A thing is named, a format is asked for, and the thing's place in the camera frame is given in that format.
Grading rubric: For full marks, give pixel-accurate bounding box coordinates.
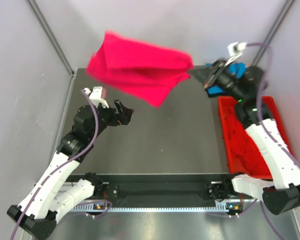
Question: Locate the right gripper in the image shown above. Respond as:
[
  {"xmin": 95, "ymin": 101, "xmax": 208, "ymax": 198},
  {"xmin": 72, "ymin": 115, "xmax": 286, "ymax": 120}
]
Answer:
[{"xmin": 185, "ymin": 59, "xmax": 244, "ymax": 103}]

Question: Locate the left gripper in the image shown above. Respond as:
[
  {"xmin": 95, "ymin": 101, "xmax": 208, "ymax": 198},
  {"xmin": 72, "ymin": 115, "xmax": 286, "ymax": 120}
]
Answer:
[{"xmin": 89, "ymin": 99, "xmax": 133, "ymax": 141}]

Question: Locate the pink t shirt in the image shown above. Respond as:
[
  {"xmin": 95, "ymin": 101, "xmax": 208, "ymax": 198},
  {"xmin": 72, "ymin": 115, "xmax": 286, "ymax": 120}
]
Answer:
[{"xmin": 86, "ymin": 31, "xmax": 194, "ymax": 107}]

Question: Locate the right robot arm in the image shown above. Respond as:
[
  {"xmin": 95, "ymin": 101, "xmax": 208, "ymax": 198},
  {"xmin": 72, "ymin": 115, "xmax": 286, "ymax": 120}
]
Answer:
[{"xmin": 188, "ymin": 58, "xmax": 300, "ymax": 215}]

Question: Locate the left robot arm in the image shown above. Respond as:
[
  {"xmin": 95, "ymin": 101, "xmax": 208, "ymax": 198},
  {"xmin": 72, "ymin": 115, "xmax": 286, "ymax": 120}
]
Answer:
[{"xmin": 7, "ymin": 100, "xmax": 134, "ymax": 240}]

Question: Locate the red t shirts pile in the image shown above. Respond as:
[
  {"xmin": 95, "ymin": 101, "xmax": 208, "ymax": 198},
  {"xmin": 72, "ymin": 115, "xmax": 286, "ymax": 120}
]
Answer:
[{"xmin": 219, "ymin": 112, "xmax": 271, "ymax": 179}]

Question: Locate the folded blue t shirt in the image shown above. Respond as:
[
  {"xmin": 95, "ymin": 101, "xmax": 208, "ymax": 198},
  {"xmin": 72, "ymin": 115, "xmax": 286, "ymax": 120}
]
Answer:
[{"xmin": 205, "ymin": 62, "xmax": 246, "ymax": 96}]

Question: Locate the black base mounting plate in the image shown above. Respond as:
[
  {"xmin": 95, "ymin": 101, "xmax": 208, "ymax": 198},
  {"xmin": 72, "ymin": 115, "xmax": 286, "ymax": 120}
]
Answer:
[{"xmin": 99, "ymin": 173, "xmax": 230, "ymax": 208}]

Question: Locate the red plastic bin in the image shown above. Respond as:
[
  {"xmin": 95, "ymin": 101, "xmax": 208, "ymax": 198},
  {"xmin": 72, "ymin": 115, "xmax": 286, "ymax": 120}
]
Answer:
[{"xmin": 217, "ymin": 95, "xmax": 294, "ymax": 180}]

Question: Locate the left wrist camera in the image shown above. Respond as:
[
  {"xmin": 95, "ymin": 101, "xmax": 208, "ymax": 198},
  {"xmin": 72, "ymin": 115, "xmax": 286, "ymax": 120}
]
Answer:
[{"xmin": 83, "ymin": 86, "xmax": 110, "ymax": 109}]

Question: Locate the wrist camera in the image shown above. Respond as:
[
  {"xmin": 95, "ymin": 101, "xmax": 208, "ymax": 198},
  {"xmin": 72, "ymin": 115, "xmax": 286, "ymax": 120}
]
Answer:
[
  {"xmin": 227, "ymin": 42, "xmax": 247, "ymax": 58},
  {"xmin": 83, "ymin": 86, "xmax": 110, "ymax": 109}
]

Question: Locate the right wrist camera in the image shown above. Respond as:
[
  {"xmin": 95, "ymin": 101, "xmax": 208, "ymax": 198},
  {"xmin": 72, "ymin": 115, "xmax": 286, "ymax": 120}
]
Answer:
[{"xmin": 227, "ymin": 42, "xmax": 247, "ymax": 58}]

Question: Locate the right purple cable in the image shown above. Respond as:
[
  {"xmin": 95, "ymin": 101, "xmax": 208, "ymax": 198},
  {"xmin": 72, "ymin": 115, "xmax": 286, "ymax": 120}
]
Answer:
[{"xmin": 246, "ymin": 42, "xmax": 300, "ymax": 240}]

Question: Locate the left aluminium frame post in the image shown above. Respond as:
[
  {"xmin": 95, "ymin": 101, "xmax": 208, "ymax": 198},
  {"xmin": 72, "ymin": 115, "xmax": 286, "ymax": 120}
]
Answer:
[{"xmin": 25, "ymin": 0, "xmax": 75, "ymax": 76}]

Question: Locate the aluminium frame post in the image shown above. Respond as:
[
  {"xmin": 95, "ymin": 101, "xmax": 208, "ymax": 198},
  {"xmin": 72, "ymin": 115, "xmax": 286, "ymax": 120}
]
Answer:
[
  {"xmin": 252, "ymin": 0, "xmax": 296, "ymax": 66},
  {"xmin": 25, "ymin": 0, "xmax": 75, "ymax": 76}
]

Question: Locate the right aluminium frame post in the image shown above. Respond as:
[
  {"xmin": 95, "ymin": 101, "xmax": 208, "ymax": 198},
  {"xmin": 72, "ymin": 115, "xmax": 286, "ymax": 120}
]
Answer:
[{"xmin": 252, "ymin": 0, "xmax": 296, "ymax": 66}]

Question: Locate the grey slotted cable duct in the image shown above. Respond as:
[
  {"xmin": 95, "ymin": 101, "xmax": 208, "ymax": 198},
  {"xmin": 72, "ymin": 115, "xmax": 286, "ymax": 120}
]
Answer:
[{"xmin": 70, "ymin": 201, "xmax": 243, "ymax": 213}]

